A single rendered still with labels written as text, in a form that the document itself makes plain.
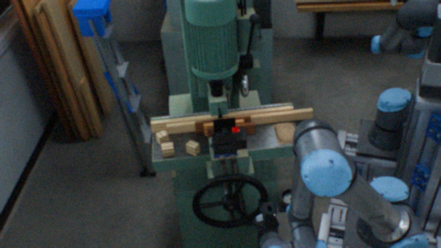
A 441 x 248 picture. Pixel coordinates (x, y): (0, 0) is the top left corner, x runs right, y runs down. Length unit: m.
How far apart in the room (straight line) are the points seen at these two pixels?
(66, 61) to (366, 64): 2.38
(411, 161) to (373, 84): 2.18
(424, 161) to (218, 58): 0.79
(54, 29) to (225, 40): 1.60
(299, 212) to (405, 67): 2.77
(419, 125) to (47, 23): 2.18
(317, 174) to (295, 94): 2.55
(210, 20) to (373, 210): 0.79
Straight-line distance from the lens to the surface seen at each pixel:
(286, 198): 2.01
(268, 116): 1.97
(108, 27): 2.66
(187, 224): 2.15
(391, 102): 1.93
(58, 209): 3.08
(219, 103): 1.84
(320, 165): 1.16
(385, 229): 1.44
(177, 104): 2.30
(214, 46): 1.66
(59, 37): 3.07
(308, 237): 1.52
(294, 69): 3.99
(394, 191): 1.56
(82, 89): 3.23
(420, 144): 1.70
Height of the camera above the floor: 2.17
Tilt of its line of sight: 39 degrees down
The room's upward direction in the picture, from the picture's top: 5 degrees counter-clockwise
